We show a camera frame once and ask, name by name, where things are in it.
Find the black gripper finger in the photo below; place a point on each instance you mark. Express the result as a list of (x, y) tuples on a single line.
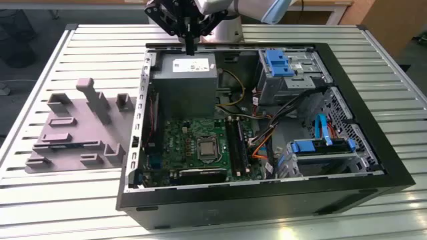
[(209, 25), (160, 17)]

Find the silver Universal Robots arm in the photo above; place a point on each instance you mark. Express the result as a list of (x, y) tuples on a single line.
[(246, 8)]

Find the empty black RAM slot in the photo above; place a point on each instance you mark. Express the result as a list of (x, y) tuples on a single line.
[(233, 150)]

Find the blue plastic drive latch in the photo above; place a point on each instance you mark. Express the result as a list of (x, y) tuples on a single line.
[(277, 65)]

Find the grey power supply unit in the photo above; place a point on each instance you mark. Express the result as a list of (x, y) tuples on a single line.
[(182, 95)]

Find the metal optical drive cage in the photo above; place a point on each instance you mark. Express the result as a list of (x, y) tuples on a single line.
[(296, 83)]

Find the black mesh waste bin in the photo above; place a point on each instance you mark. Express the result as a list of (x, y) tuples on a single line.
[(16, 37)]

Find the green motherboard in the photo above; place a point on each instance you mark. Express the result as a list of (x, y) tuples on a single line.
[(176, 132)]

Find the grey parts rack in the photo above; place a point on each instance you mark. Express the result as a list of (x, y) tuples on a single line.
[(82, 125)]

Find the silver CPU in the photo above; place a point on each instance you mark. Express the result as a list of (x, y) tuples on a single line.
[(206, 149)]

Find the wooden cabinet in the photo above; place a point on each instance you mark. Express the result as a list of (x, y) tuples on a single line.
[(382, 25)]

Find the grey stand foot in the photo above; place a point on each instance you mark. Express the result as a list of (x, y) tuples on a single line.
[(4, 90)]

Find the hard disk in blue carrier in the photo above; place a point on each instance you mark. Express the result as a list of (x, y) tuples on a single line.
[(302, 146)]

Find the black graphics card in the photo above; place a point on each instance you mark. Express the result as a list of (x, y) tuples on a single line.
[(200, 176)]

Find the metal disk bay cage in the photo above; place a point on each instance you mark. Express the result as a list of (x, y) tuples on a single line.
[(326, 155)]

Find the black office chair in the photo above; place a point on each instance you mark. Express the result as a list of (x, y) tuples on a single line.
[(421, 40)]

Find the black open PC case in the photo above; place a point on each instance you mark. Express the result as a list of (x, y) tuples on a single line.
[(233, 207)]

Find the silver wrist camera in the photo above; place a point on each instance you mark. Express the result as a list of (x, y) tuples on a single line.
[(209, 6)]

